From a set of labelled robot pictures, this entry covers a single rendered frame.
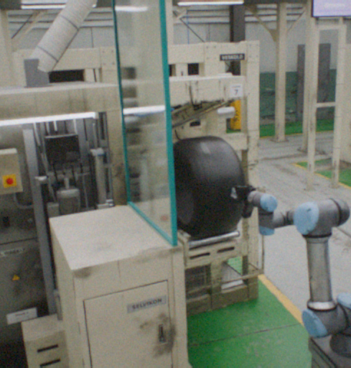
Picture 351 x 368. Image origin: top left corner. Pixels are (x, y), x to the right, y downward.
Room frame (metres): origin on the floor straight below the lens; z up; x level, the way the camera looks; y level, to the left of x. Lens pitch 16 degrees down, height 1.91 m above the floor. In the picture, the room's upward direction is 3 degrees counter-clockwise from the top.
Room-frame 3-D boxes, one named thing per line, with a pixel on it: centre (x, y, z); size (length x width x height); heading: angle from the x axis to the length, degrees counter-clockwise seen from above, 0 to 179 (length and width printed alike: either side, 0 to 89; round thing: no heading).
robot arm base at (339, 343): (1.57, -0.69, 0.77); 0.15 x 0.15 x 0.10
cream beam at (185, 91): (2.80, -0.14, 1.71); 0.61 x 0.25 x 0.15; 112
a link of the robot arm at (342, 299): (1.57, -0.68, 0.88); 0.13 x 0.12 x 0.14; 110
